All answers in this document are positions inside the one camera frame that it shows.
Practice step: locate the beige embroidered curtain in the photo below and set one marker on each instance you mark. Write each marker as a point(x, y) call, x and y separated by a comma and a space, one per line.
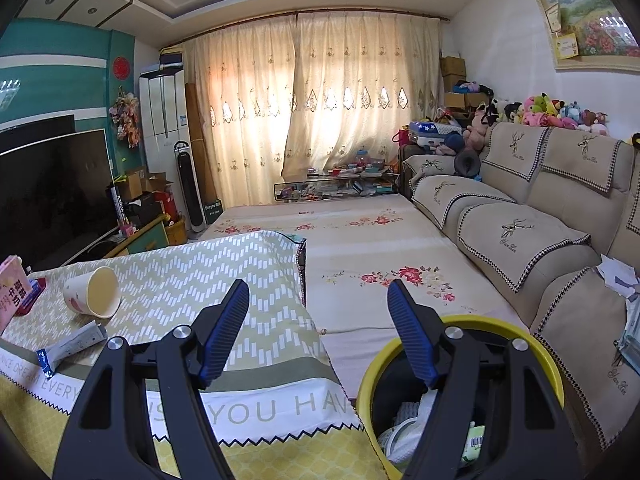
point(310, 100)

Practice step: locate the grey neck pillow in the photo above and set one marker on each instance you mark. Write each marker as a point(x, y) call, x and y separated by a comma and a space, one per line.
point(466, 164)

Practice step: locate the yellow trash bin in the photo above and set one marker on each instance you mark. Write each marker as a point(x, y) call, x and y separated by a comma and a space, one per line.
point(545, 360)

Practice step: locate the pink printed box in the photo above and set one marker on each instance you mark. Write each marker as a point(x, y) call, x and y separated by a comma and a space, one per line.
point(11, 295)

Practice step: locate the cluttered glass coffee table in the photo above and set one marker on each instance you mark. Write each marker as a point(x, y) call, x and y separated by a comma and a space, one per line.
point(335, 185)

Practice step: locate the white foam net sleeve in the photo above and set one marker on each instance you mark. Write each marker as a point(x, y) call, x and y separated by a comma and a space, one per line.
point(407, 412)

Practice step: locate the red round wall ornament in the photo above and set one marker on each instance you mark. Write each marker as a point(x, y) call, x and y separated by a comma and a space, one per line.
point(121, 68)

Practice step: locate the floral bed sheet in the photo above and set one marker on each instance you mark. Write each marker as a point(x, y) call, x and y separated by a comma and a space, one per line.
point(360, 245)

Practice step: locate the white standing air conditioner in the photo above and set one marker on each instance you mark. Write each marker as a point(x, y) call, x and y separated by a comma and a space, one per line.
point(162, 110)

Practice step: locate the white paper cup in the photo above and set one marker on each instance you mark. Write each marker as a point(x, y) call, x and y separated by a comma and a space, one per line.
point(95, 292)

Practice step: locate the pile of plush toys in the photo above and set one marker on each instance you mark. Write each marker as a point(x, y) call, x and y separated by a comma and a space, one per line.
point(545, 112)

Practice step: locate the open cardboard boxes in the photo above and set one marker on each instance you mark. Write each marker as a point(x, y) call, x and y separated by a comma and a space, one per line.
point(137, 182)

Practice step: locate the framed flower picture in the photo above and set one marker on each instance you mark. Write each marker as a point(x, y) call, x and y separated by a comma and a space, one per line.
point(585, 20)

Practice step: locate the yellow lattice tablecloth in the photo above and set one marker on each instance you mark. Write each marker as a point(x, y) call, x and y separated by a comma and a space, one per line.
point(30, 440)

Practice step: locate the blue star print bag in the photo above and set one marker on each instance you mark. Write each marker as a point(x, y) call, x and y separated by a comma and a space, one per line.
point(427, 132)

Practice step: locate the artificial flower wall decoration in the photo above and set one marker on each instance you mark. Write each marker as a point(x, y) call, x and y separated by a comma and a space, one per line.
point(125, 117)

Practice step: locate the black and white tower fan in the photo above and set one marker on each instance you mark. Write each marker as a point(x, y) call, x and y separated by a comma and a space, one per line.
point(189, 185)

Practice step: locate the black flat television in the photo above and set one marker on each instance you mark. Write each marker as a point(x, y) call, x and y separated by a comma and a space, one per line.
point(50, 200)

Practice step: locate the wooden teal television cabinet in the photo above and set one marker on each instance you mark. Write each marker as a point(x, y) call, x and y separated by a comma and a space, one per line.
point(145, 240)

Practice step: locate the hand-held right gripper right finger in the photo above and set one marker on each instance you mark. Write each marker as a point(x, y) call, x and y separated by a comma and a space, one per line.
point(411, 332)

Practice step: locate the beige sofa with covers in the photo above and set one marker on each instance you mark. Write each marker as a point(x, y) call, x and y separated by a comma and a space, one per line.
point(520, 240)

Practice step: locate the chevron patterned tablecloth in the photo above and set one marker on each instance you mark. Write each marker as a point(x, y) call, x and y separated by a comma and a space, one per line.
point(175, 280)

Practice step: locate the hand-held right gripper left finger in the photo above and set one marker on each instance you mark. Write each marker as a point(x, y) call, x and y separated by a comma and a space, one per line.
point(222, 332)

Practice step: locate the stacked cardboard boxes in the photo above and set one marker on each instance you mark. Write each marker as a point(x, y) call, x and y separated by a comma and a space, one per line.
point(452, 80)

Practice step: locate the dark small carton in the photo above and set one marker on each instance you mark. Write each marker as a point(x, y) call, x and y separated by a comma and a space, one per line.
point(212, 212)

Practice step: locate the pale green carton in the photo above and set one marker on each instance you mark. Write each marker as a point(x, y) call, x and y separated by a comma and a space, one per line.
point(475, 442)

